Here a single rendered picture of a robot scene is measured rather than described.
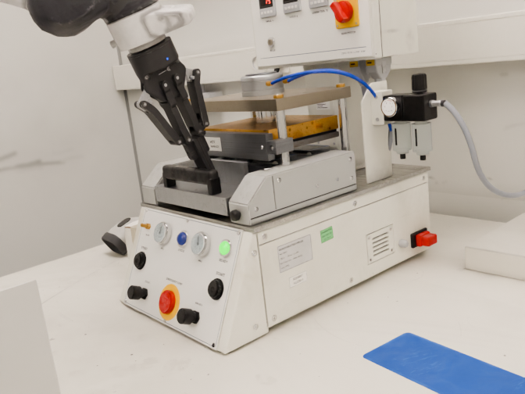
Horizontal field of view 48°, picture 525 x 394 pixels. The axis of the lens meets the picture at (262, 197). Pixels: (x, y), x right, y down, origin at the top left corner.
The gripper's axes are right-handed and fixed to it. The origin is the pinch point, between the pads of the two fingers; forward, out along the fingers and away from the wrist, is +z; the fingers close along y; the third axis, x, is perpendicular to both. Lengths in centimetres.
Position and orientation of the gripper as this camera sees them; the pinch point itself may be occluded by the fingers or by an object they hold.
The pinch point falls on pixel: (200, 155)
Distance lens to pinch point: 101.9
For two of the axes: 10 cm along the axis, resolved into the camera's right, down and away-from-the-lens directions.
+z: 3.6, 8.3, 4.2
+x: 6.4, 1.1, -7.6
